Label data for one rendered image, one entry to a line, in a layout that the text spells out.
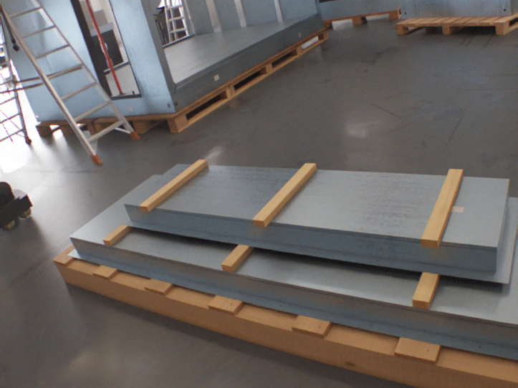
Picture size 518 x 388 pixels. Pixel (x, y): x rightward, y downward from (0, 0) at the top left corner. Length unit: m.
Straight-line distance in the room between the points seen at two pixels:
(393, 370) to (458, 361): 0.21
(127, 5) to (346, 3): 4.52
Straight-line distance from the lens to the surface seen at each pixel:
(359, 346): 1.50
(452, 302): 1.45
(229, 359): 1.75
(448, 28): 6.17
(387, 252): 1.55
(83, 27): 5.03
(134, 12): 4.37
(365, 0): 7.96
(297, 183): 1.85
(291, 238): 1.69
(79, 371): 2.02
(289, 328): 1.60
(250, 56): 5.47
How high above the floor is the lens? 1.25
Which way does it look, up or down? 27 degrees down
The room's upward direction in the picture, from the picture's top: 15 degrees counter-clockwise
